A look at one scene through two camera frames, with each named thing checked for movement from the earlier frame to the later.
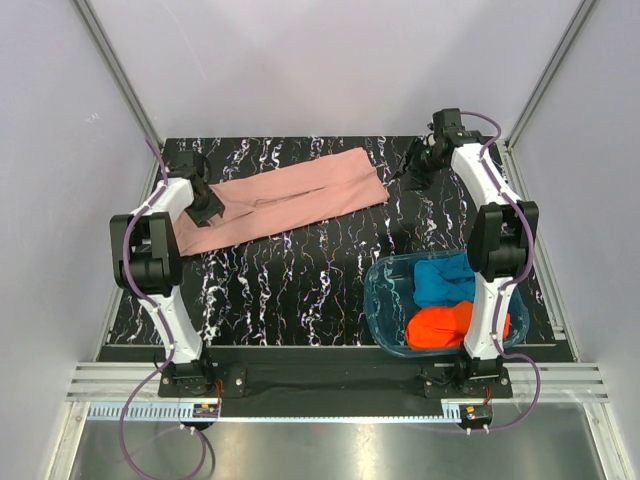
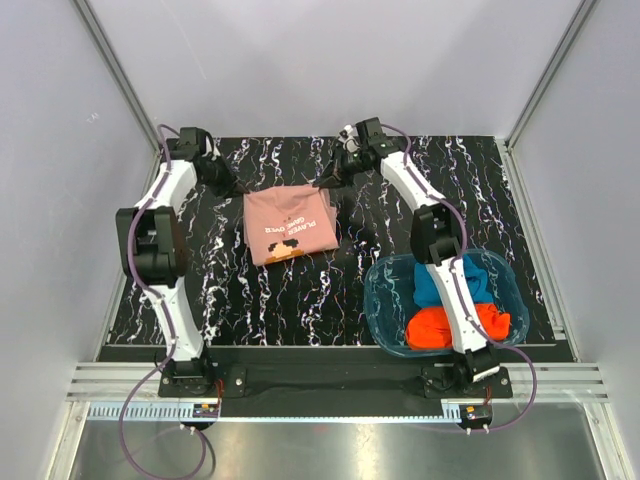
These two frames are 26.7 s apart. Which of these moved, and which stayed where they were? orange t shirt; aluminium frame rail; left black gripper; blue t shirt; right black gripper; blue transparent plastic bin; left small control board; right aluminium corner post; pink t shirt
Moved: left black gripper; right black gripper; pink t shirt
Stayed: blue t shirt; orange t shirt; aluminium frame rail; right aluminium corner post; blue transparent plastic bin; left small control board
